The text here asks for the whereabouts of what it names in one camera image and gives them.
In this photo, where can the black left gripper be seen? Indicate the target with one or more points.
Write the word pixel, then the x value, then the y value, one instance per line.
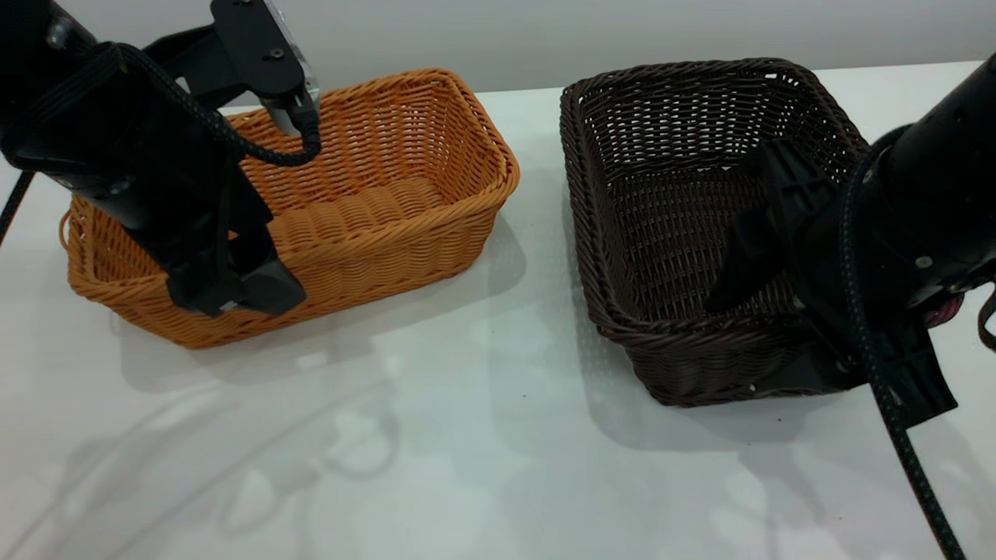
pixel 156 171

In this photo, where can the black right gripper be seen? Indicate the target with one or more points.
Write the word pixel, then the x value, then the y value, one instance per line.
pixel 840 272

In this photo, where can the orange wicker basket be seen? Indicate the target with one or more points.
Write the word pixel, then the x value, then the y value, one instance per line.
pixel 389 210

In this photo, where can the dark brown wicker basket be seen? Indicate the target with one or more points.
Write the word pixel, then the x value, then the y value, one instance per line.
pixel 661 194

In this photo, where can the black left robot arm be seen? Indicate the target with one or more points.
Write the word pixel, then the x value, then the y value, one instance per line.
pixel 31 62

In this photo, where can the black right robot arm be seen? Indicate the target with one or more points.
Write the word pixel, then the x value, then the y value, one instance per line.
pixel 949 155

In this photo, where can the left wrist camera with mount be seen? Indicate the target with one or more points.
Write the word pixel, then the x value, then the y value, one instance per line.
pixel 249 47

